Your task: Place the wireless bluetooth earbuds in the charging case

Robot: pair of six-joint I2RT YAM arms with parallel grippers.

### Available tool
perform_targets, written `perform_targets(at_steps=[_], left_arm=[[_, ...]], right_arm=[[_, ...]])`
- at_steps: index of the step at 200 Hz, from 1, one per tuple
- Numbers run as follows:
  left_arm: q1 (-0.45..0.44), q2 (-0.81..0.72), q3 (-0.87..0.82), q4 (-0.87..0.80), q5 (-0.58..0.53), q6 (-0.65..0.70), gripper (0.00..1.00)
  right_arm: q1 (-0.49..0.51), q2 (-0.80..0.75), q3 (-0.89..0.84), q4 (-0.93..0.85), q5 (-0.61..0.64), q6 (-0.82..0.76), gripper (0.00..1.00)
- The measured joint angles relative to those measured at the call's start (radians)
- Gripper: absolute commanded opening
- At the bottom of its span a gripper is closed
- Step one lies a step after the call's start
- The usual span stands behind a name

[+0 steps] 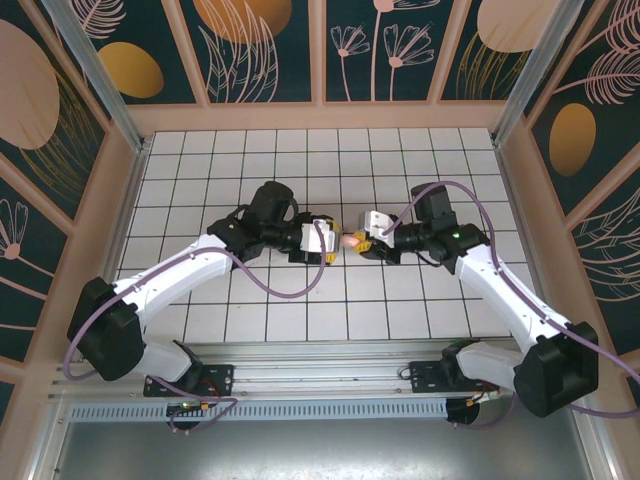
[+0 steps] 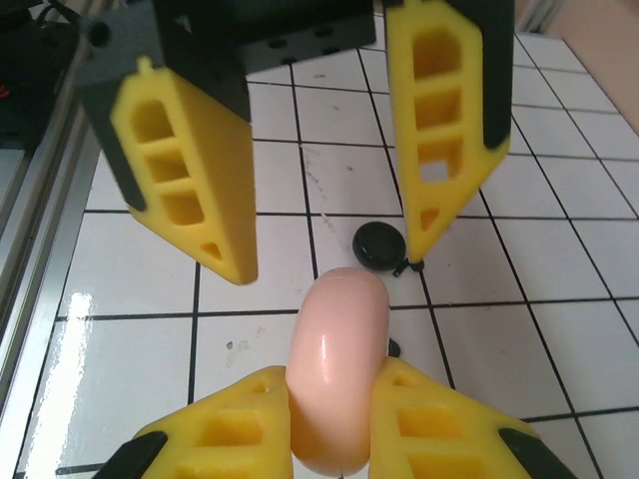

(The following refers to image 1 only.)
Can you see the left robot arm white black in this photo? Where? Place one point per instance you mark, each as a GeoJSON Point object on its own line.
{"type": "Point", "coordinates": [165, 272]}

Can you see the grey metal sheet panel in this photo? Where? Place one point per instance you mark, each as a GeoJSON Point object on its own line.
{"type": "Point", "coordinates": [320, 450]}

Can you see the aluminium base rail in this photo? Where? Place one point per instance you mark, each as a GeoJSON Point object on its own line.
{"type": "Point", "coordinates": [320, 370]}

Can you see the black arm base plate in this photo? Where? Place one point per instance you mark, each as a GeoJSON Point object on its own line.
{"type": "Point", "coordinates": [220, 377]}
{"type": "Point", "coordinates": [425, 377]}

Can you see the aluminium corner post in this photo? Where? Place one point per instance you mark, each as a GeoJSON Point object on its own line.
{"type": "Point", "coordinates": [538, 75]}
{"type": "Point", "coordinates": [104, 80]}

